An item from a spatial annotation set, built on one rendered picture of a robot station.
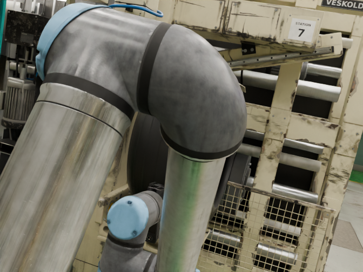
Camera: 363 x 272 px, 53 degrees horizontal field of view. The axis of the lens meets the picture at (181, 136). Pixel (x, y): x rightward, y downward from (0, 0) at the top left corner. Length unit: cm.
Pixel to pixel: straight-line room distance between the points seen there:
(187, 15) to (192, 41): 119
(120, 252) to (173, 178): 37
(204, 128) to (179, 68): 8
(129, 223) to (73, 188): 45
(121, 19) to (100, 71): 7
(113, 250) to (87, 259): 74
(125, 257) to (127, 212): 11
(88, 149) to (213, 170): 19
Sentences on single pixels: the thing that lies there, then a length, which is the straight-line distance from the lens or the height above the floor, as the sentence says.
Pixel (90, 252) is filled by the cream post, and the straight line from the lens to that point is 159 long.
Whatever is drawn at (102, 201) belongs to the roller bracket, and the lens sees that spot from 136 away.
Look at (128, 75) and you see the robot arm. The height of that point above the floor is 142.
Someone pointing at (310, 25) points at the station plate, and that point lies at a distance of 155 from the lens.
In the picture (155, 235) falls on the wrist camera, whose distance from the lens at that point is 107.
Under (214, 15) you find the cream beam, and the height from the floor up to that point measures 171.
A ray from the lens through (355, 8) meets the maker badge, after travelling 190.
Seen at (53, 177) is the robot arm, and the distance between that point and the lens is 40.
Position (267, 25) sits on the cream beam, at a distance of 156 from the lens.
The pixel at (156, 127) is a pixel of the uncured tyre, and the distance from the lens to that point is 114.
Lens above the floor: 142
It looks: 9 degrees down
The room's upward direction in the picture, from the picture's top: 11 degrees clockwise
